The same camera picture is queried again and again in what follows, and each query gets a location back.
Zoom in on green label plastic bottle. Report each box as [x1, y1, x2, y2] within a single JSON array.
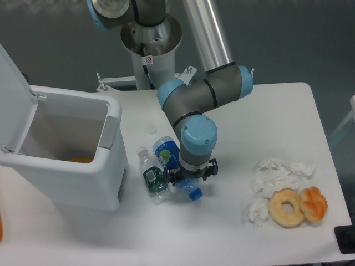
[[137, 147, 170, 204]]

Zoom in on small crumpled white tissue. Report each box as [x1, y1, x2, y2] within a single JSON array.
[[247, 198, 269, 228]]

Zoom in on orange object inside bin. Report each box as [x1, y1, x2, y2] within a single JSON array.
[[67, 157, 93, 163]]

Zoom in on orange glazed bread roll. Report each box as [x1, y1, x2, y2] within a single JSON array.
[[299, 186, 328, 222]]

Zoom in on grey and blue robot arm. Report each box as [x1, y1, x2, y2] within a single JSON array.
[[87, 1, 253, 183]]

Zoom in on white bottle cap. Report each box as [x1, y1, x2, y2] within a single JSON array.
[[146, 124, 157, 135]]

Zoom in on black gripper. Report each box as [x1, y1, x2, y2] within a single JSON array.
[[163, 158, 219, 186]]

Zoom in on black device at table edge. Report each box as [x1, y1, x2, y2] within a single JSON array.
[[334, 225, 354, 254]]

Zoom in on white frame at right edge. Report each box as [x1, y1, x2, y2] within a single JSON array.
[[328, 95, 354, 150]]

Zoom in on white open trash bin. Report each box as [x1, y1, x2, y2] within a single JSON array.
[[1, 50, 128, 211]]

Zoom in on plain ring donut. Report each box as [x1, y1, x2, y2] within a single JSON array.
[[268, 189, 305, 228]]

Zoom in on blue label plastic bottle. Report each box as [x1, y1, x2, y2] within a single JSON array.
[[153, 136, 203, 201]]

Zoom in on orange object at left edge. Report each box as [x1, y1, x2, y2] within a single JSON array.
[[0, 215, 3, 242]]

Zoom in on large crumpled white tissue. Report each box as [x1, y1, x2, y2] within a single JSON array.
[[251, 157, 316, 199]]

